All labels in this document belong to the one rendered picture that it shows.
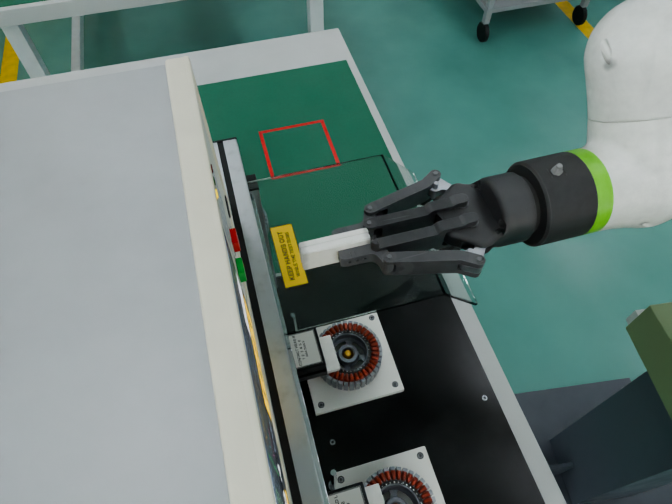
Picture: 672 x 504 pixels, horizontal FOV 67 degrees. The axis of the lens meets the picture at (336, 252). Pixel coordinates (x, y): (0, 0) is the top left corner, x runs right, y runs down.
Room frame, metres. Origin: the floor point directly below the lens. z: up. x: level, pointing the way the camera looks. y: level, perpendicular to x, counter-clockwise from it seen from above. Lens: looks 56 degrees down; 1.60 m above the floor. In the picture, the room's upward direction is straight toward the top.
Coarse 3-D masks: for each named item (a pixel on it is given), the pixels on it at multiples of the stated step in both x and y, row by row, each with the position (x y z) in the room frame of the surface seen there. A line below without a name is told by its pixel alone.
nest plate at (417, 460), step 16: (416, 448) 0.18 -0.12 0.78; (368, 464) 0.16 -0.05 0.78; (384, 464) 0.16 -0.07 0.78; (400, 464) 0.16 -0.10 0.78; (416, 464) 0.16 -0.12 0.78; (336, 480) 0.14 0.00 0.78; (352, 480) 0.14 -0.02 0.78; (432, 480) 0.14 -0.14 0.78; (384, 496) 0.12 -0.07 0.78; (400, 496) 0.12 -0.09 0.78; (432, 496) 0.12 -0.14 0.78
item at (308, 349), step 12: (288, 336) 0.33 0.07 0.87; (300, 336) 0.33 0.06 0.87; (312, 336) 0.33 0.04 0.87; (324, 336) 0.35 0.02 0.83; (300, 348) 0.31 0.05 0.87; (312, 348) 0.31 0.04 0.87; (324, 348) 0.33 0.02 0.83; (300, 360) 0.29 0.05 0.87; (312, 360) 0.29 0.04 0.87; (324, 360) 0.29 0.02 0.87; (336, 360) 0.31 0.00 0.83; (300, 372) 0.28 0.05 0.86; (312, 372) 0.28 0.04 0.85; (324, 372) 0.28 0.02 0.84
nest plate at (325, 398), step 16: (352, 320) 0.40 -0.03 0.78; (368, 320) 0.40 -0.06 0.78; (384, 336) 0.37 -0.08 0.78; (384, 352) 0.34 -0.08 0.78; (352, 368) 0.31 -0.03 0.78; (384, 368) 0.31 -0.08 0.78; (320, 384) 0.28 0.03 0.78; (368, 384) 0.28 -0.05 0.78; (384, 384) 0.28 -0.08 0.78; (400, 384) 0.28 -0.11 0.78; (320, 400) 0.26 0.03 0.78; (336, 400) 0.26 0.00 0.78; (352, 400) 0.26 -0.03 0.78; (368, 400) 0.26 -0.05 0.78
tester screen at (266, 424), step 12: (228, 252) 0.22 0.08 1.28; (240, 300) 0.19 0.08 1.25; (240, 312) 0.17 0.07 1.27; (252, 360) 0.14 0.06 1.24; (252, 372) 0.12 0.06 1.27; (264, 408) 0.12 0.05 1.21; (264, 420) 0.10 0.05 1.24; (264, 432) 0.08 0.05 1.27; (276, 444) 0.11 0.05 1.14; (276, 456) 0.09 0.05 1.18; (276, 468) 0.07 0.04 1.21; (276, 480) 0.06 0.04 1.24; (276, 492) 0.05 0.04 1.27
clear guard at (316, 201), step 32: (352, 160) 0.52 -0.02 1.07; (384, 160) 0.52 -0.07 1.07; (256, 192) 0.46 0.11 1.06; (288, 192) 0.46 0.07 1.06; (320, 192) 0.46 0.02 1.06; (352, 192) 0.46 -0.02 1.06; (384, 192) 0.46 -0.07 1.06; (320, 224) 0.40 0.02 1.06; (352, 224) 0.40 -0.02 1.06; (288, 288) 0.31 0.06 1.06; (320, 288) 0.31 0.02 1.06; (352, 288) 0.31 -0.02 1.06; (384, 288) 0.31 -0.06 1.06; (416, 288) 0.31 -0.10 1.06; (448, 288) 0.31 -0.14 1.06; (288, 320) 0.26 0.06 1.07; (320, 320) 0.26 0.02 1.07
